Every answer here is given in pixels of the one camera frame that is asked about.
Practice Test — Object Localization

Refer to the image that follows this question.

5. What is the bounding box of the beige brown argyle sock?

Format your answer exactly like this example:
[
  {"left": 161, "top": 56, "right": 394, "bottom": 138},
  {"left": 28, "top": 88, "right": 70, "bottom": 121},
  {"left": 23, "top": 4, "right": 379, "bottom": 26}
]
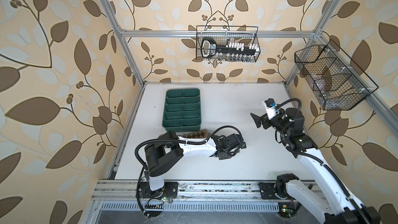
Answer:
[{"left": 178, "top": 129, "right": 209, "bottom": 139}]

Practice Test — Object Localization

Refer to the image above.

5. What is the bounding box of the green plastic divided tray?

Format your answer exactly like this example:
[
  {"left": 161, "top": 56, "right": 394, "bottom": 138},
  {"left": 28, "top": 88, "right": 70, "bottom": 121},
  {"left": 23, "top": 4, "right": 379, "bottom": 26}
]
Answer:
[{"left": 162, "top": 88, "right": 202, "bottom": 133}]

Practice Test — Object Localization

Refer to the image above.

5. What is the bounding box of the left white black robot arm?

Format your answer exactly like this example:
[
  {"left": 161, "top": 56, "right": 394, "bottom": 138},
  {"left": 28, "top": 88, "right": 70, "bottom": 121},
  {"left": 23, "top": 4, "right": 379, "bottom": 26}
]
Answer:
[{"left": 137, "top": 132, "right": 247, "bottom": 192}]

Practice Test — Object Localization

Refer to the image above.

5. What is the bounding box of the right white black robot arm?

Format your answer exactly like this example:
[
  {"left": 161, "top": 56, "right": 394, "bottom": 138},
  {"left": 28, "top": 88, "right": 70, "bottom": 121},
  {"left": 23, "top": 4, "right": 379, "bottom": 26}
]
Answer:
[{"left": 251, "top": 106, "right": 381, "bottom": 224}]

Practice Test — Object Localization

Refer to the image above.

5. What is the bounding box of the black white tool in basket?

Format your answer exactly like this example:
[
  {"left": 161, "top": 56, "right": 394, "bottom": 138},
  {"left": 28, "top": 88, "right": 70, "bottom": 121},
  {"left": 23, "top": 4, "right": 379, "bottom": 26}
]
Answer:
[{"left": 200, "top": 37, "right": 261, "bottom": 58}]

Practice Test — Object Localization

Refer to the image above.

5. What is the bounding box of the black wire basket right wall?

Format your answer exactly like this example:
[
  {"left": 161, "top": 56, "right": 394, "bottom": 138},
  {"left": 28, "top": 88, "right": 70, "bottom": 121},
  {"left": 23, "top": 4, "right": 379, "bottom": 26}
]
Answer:
[{"left": 294, "top": 39, "right": 379, "bottom": 111}]

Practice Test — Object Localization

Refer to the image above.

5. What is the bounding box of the black wire basket wall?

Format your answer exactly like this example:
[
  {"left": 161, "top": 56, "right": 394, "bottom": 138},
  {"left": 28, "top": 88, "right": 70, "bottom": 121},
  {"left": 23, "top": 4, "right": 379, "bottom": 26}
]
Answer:
[
  {"left": 195, "top": 25, "right": 261, "bottom": 63},
  {"left": 294, "top": 39, "right": 379, "bottom": 111}
]

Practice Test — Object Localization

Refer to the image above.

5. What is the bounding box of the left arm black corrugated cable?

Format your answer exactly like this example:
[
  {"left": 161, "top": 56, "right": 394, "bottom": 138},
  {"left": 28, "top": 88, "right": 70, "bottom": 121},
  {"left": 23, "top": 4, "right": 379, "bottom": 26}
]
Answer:
[{"left": 134, "top": 125, "right": 245, "bottom": 215}]

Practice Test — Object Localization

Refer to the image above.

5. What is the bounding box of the black wire basket back wall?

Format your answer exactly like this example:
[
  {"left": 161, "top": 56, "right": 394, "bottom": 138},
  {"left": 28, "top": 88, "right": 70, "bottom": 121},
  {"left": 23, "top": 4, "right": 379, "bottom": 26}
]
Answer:
[{"left": 195, "top": 25, "right": 261, "bottom": 63}]

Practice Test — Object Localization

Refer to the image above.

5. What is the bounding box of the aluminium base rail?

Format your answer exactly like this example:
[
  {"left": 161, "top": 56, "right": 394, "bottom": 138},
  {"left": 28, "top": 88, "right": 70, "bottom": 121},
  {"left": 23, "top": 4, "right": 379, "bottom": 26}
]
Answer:
[{"left": 90, "top": 180, "right": 349, "bottom": 214}]

